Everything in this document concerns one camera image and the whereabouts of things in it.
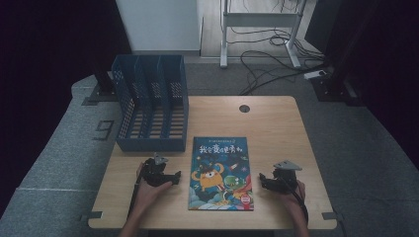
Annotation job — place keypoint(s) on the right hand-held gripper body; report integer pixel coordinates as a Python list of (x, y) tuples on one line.
[(283, 179)]

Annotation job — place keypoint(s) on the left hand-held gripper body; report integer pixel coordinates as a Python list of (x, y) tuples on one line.
[(154, 174)]

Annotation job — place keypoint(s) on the colourful children's picture book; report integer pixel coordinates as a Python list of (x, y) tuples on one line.
[(220, 174)]

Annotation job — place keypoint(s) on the person's right hand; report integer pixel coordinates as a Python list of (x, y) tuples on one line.
[(291, 199)]

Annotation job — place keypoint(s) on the person's left hand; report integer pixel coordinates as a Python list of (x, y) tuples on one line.
[(148, 196)]

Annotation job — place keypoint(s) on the blue plastic file rack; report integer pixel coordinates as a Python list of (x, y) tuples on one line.
[(150, 144)]

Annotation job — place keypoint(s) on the black stand base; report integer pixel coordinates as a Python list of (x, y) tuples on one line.
[(332, 90), (103, 92)]

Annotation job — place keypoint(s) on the white power strip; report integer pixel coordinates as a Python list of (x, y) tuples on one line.
[(314, 74)]

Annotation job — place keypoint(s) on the white wall panel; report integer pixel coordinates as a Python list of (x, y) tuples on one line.
[(158, 23)]

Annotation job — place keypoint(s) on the white metal desk frame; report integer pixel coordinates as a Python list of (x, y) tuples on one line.
[(260, 19)]

